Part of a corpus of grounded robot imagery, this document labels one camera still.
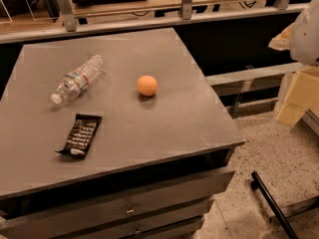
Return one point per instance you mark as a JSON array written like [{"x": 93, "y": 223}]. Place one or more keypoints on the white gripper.
[{"x": 306, "y": 37}]

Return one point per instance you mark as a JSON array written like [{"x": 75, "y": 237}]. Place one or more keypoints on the clear plastic water bottle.
[{"x": 74, "y": 83}]

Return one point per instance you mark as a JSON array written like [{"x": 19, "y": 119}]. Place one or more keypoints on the black metal bar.
[{"x": 257, "y": 183}]

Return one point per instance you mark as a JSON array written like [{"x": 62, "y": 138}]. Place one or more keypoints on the upper drawer knob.
[{"x": 130, "y": 211}]

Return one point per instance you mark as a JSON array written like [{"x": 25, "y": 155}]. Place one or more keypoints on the orange fruit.
[{"x": 147, "y": 86}]

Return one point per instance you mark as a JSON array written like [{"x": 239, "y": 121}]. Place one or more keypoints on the drawer knob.
[
  {"x": 130, "y": 211},
  {"x": 137, "y": 231}
]

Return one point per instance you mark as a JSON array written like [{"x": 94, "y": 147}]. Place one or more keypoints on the lower drawer knob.
[{"x": 137, "y": 231}]

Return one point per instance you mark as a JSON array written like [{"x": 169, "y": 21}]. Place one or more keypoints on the black snack bar wrapper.
[{"x": 81, "y": 136}]

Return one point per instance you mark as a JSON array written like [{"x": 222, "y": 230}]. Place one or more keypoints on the dark wooden drawer cabinet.
[{"x": 166, "y": 155}]

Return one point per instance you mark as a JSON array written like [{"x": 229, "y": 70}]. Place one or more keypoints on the metal railing frame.
[{"x": 77, "y": 21}]

